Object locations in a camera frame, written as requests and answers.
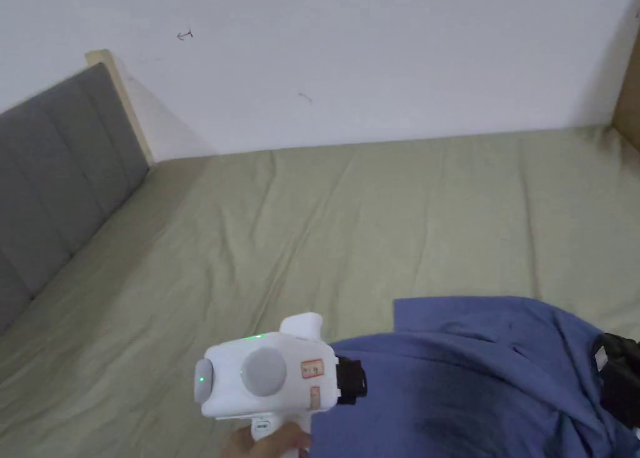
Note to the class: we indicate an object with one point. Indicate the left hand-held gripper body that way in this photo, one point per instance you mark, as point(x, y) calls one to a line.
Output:
point(260, 373)

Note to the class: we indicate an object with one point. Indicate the dark blue shirt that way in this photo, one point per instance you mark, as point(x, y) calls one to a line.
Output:
point(465, 383)

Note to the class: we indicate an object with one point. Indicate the bed with pale green sheet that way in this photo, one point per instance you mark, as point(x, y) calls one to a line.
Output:
point(350, 228)

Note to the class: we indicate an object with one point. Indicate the person's left hand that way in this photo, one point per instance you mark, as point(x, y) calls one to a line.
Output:
point(272, 443)

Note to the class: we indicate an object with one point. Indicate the grey padded headboard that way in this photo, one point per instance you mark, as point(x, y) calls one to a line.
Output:
point(55, 178)

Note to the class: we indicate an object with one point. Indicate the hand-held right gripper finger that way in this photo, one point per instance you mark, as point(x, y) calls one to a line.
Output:
point(620, 378)

